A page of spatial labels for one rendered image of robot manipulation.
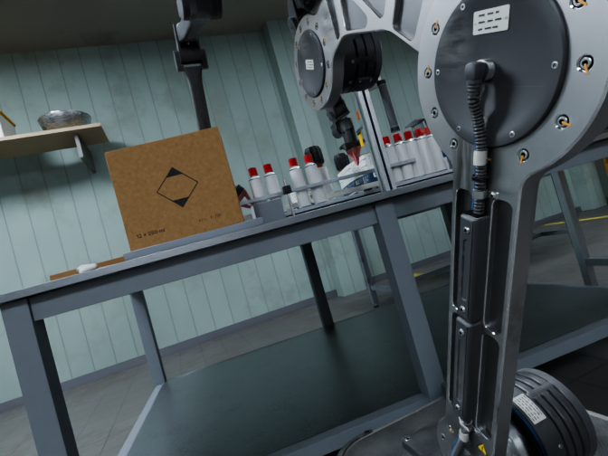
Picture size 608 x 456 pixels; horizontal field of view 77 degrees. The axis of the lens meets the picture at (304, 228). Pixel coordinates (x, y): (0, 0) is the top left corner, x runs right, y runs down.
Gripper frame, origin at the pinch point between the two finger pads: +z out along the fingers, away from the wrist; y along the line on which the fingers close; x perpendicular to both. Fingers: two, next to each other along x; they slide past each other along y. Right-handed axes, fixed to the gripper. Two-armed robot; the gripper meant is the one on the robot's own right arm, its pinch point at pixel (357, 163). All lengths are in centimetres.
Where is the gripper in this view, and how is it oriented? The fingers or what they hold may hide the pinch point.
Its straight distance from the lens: 170.0
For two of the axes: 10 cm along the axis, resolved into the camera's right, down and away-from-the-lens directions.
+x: 2.2, -0.7, -9.7
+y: -9.4, 2.7, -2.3
